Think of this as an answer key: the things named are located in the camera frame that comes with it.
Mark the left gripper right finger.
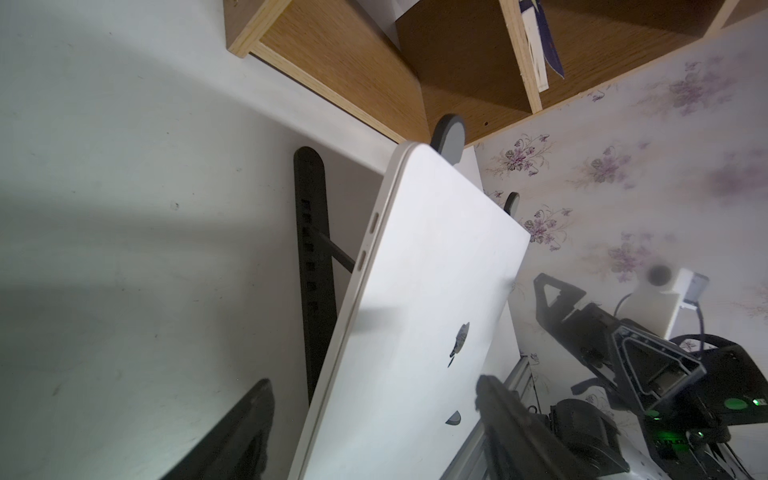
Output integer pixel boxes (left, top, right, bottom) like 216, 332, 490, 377
475, 375, 582, 479

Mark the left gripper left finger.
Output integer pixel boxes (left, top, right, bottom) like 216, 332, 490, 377
163, 378, 275, 480

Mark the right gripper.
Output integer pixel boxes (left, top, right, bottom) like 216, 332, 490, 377
532, 272, 709, 421

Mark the silver laptop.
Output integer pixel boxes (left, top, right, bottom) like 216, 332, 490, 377
289, 142, 530, 479

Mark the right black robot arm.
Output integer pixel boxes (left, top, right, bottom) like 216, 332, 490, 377
533, 265, 767, 479

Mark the black laptop stand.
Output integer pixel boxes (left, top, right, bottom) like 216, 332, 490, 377
294, 141, 529, 421

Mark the blue book right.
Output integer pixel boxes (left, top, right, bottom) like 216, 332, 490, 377
519, 0, 565, 93

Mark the wooden shelf organizer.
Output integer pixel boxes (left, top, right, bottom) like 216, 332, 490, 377
223, 0, 767, 144

